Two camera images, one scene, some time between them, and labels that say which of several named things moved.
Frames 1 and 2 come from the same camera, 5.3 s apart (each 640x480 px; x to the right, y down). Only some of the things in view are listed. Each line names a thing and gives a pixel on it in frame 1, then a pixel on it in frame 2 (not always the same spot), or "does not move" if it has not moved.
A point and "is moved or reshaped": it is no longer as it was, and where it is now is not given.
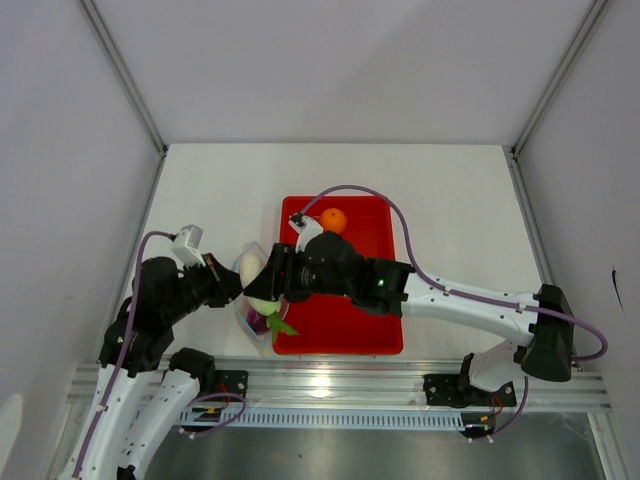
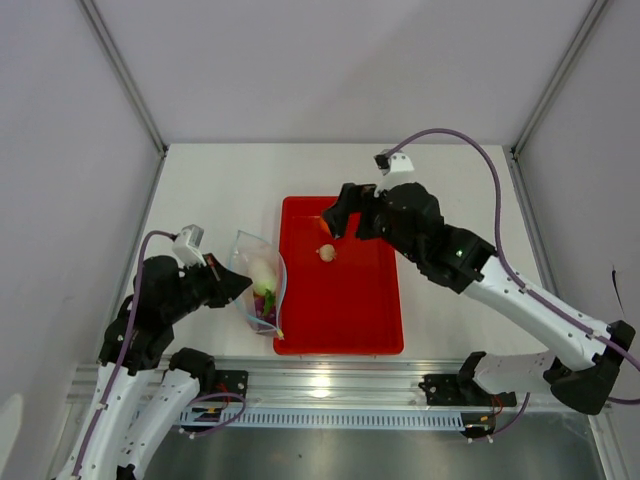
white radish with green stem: [250, 265] is moved or reshaped
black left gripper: [225, 282] does not move
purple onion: [257, 321] to [259, 302]
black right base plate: [456, 390] does not move
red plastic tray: [331, 323] does not move
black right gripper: [271, 284] to [351, 199]
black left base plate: [232, 382] does not move
